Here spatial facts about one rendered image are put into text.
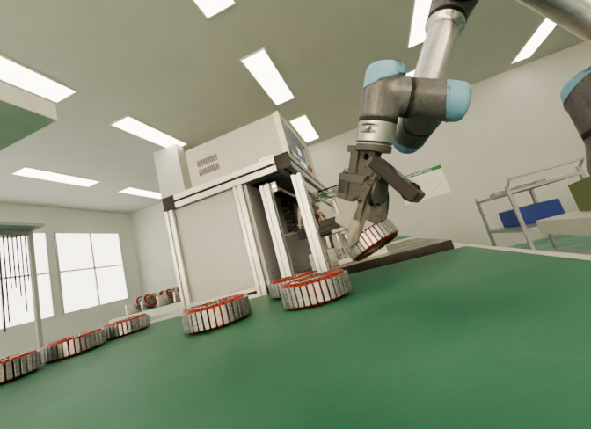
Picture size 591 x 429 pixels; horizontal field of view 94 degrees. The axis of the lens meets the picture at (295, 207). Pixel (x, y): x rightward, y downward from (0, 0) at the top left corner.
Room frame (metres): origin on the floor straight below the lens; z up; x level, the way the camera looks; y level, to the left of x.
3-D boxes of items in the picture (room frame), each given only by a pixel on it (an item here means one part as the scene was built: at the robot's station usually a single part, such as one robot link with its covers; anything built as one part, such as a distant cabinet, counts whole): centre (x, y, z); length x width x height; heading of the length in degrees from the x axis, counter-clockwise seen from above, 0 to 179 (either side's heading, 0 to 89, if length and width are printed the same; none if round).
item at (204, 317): (0.49, 0.18, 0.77); 0.11 x 0.11 x 0.04
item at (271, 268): (1.10, 0.04, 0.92); 0.66 x 0.01 x 0.30; 165
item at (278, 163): (1.12, 0.11, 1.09); 0.68 x 0.44 x 0.05; 165
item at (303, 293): (0.46, 0.00, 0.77); 0.11 x 0.11 x 0.04
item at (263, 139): (1.13, 0.10, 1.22); 0.44 x 0.39 x 0.20; 165
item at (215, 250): (0.83, 0.27, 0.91); 0.28 x 0.03 x 0.32; 75
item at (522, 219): (2.89, -2.30, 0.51); 1.01 x 0.60 x 1.01; 165
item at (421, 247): (1.04, -0.19, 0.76); 0.64 x 0.47 x 0.02; 165
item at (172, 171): (4.78, 1.91, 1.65); 0.50 x 0.45 x 3.30; 75
